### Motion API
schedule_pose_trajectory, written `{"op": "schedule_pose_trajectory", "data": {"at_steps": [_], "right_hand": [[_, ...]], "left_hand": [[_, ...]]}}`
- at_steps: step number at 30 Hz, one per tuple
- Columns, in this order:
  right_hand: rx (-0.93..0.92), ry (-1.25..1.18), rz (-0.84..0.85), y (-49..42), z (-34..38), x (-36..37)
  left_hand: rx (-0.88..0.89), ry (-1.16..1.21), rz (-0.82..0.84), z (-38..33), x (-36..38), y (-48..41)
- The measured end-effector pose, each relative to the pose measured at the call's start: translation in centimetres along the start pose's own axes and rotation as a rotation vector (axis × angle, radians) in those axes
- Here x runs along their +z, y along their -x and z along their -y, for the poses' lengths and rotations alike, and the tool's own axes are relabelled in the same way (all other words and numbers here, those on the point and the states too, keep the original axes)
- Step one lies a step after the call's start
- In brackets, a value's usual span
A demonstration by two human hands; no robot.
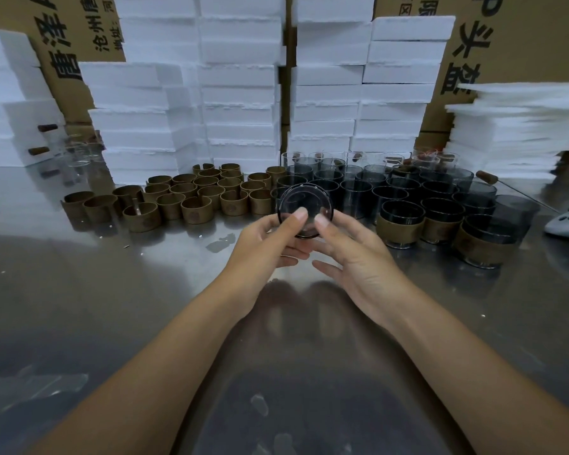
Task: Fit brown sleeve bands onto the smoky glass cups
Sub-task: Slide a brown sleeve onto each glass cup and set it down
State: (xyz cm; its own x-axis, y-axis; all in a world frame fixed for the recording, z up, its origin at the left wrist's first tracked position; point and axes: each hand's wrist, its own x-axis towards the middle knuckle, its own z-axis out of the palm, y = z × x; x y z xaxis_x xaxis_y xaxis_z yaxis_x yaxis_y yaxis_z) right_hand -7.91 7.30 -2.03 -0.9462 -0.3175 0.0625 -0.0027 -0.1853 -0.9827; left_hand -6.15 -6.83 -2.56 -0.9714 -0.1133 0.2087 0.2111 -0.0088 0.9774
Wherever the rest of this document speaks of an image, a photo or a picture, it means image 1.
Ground person's left hand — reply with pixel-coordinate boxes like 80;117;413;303
216;207;311;320

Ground person's right hand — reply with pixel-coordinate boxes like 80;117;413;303
312;209;418;330

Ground smoky transparent plastic cup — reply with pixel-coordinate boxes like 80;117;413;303
376;200;426;250
420;197;465;246
276;182;335;240
454;214;522;270

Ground cluster of transparent plastic cups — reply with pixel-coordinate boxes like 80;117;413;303
270;149;541;233

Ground group of brown sleeve rings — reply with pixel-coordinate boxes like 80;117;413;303
60;162;288;233

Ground bunch of clear plastic cups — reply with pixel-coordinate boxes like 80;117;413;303
52;135;105;166

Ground person's right forearm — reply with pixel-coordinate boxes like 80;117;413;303
384;288;569;455

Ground person's left forearm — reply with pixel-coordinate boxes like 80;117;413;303
28;279;257;455

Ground tall stack white foam blocks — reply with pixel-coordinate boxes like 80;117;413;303
78;0;285;185

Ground stepped stack white foam blocks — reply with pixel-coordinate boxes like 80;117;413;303
288;0;456;157

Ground stack of thin foam sheets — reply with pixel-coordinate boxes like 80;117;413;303
445;82;569;181

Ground large printed cardboard box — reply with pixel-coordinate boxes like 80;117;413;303
374;0;569;133

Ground stack of white foam blocks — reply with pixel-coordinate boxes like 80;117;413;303
0;28;66;167

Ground brown-handled metal rod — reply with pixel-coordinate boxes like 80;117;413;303
475;170;560;213

